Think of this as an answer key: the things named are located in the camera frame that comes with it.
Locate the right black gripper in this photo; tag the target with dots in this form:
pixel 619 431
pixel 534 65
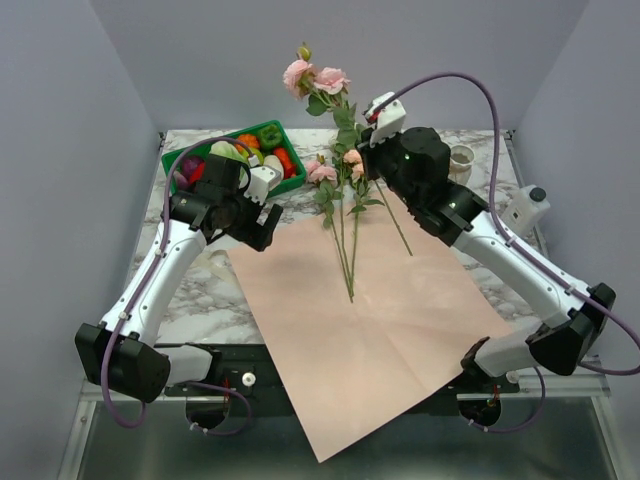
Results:
pixel 368 152

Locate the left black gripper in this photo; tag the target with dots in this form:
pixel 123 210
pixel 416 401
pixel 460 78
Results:
pixel 254 234

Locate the beige ribbon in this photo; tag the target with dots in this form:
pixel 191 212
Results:
pixel 218 264

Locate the pink flower bouquet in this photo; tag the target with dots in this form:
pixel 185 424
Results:
pixel 324 176

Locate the pink rose stem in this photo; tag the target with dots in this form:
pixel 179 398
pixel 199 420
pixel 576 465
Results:
pixel 326 91

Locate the pink wrapping paper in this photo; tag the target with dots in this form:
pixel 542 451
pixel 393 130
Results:
pixel 353 358

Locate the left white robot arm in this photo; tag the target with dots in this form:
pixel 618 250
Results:
pixel 228 197

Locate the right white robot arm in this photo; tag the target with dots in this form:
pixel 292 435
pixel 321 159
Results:
pixel 414 166

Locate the white ceramic vase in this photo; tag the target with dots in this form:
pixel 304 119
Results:
pixel 461 158

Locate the peach rose stem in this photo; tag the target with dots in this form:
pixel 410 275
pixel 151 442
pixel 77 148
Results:
pixel 359 183

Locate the red tomato toy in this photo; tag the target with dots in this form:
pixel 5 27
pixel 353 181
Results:
pixel 197 173

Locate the purple onion toy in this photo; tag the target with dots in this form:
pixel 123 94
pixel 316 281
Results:
pixel 189 165

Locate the green lettuce toy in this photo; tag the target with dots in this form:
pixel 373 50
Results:
pixel 227 150

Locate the lime green fruit toy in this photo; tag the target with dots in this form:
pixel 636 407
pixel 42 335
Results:
pixel 254 152

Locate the white egg-shaped vegetable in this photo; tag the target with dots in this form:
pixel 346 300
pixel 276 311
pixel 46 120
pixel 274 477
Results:
pixel 273 162

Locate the orange pumpkin toy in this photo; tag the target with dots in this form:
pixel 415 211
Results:
pixel 250 140

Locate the red chili pepper toy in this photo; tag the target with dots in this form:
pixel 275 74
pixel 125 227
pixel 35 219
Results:
pixel 286 162

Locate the green bell pepper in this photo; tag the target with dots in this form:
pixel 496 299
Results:
pixel 269 137

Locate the white spray bottle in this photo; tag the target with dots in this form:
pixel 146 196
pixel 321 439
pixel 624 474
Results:
pixel 527 207

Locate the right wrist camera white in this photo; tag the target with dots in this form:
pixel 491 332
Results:
pixel 386 122

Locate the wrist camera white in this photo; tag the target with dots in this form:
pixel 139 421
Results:
pixel 262 180
pixel 386 122

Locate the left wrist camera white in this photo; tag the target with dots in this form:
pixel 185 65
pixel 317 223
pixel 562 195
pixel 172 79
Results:
pixel 262 180

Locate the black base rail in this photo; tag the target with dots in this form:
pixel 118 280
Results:
pixel 250 371

